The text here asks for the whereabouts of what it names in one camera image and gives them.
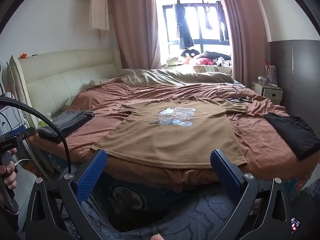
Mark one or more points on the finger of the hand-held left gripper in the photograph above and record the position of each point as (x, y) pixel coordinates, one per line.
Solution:
(27, 132)

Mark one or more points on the brown printed t-shirt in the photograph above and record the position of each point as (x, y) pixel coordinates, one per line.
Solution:
(170, 140)

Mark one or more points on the white rack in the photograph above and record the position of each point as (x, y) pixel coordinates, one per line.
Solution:
(271, 73)

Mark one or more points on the white drawer cabinet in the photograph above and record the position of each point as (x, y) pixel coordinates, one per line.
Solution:
(10, 120)

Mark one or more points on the grey printed cloth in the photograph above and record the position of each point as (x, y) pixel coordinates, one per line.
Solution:
(180, 220)

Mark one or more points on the blue printed bed sheet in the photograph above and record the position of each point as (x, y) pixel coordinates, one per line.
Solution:
(127, 195)

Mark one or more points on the pink curtain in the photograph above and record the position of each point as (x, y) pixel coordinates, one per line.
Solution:
(132, 30)
(245, 30)

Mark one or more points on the dark hanging garment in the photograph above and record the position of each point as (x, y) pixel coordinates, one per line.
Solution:
(207, 17)
(185, 32)
(221, 22)

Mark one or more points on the pile of clothes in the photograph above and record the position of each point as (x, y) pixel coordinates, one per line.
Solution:
(205, 61)

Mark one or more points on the person's right hand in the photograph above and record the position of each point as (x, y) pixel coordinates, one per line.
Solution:
(157, 237)

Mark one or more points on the black cloth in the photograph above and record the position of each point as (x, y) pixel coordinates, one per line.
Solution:
(292, 132)

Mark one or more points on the person's left hand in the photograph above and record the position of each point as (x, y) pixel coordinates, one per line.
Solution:
(11, 177)

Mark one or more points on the olive green duvet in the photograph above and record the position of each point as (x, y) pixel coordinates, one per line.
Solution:
(162, 76)

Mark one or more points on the window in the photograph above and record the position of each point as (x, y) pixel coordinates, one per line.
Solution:
(197, 17)

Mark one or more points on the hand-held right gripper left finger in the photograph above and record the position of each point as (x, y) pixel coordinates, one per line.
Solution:
(91, 177)

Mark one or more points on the cream padded headboard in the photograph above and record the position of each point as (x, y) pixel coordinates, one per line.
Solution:
(62, 80)

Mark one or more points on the black plastic frames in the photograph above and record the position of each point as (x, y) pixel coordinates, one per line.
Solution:
(236, 100)

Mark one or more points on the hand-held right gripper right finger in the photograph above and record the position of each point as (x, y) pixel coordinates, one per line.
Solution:
(225, 172)

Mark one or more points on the rust brown fleece blanket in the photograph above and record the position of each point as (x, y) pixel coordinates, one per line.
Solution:
(262, 140)

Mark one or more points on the stack of grey folded clothes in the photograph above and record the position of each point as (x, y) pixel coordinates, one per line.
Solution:
(65, 125)

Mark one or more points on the grey wardrobe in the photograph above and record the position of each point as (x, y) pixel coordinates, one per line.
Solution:
(300, 80)

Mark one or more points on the white nightstand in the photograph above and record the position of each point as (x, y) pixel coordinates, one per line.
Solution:
(271, 93)

